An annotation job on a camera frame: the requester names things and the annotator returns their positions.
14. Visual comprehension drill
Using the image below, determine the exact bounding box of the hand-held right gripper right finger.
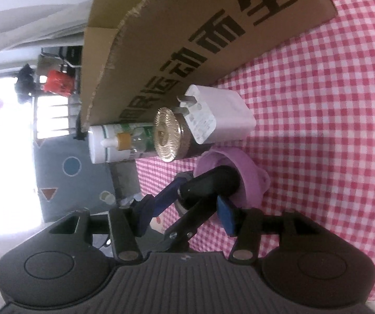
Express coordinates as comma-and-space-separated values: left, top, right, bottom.
166, 196, 319, 267

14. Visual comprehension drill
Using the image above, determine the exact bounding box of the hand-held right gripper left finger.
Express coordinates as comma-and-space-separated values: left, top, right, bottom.
48, 172, 195, 264

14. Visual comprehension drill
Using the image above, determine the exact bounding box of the black cylinder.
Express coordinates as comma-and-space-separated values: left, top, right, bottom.
178, 166, 239, 208

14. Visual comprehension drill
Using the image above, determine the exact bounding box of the pink round container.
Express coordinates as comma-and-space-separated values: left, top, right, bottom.
195, 149, 271, 210

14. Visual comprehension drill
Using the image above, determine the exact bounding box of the brown jar with gold lid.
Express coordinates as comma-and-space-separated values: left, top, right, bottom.
153, 106, 208, 163

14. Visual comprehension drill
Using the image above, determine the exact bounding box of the small clear dropper bottle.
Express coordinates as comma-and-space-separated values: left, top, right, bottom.
101, 131, 155, 153

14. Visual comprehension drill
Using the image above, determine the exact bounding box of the white bottle with green label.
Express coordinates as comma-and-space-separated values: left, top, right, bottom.
87, 122, 157, 164

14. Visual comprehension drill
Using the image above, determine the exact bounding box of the white charger plug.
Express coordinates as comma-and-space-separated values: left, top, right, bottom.
176, 84, 257, 144

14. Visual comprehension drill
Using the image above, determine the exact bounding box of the printed cardboard box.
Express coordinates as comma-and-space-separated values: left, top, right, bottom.
79, 0, 339, 131

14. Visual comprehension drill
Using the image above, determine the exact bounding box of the blue-grey patterned rug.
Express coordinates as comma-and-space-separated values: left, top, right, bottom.
34, 134, 116, 223

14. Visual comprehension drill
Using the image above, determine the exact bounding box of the pink checkered tablecloth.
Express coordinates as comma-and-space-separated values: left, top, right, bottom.
135, 0, 375, 301

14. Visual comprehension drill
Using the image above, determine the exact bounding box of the red bag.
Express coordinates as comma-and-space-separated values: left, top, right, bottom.
43, 69, 75, 97

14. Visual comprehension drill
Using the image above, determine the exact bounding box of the black bundle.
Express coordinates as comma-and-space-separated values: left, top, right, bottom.
14, 64, 35, 102

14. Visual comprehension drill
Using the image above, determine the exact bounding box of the white curtain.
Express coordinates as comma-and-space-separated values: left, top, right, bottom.
0, 0, 91, 63

